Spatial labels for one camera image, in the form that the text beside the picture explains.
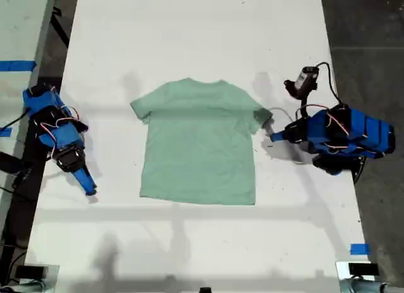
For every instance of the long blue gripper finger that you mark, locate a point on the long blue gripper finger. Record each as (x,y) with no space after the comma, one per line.
(82,183)
(278,135)

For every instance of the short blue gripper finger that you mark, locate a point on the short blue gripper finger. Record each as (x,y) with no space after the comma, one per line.
(279,139)
(88,179)

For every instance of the pale green T-shirt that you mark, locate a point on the pale green T-shirt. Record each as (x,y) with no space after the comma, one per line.
(199,141)

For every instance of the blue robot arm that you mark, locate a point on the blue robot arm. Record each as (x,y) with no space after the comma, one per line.
(347,132)
(50,116)

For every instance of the short blue tape strip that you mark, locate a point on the short blue tape strip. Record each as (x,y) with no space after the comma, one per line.
(5,132)

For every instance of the small black box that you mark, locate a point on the small black box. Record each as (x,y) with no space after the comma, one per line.
(363,269)
(30,271)

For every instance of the long blue tape strip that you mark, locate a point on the long blue tape strip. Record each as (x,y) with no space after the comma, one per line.
(17,66)

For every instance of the blue tape square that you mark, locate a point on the blue tape square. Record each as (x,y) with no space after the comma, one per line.
(360,248)

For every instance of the white side table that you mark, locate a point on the white side table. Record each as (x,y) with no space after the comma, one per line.
(19,21)

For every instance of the silver metal plate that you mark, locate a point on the silver metal plate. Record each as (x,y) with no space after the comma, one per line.
(342,274)

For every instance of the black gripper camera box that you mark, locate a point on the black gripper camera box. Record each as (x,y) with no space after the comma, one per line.
(303,81)

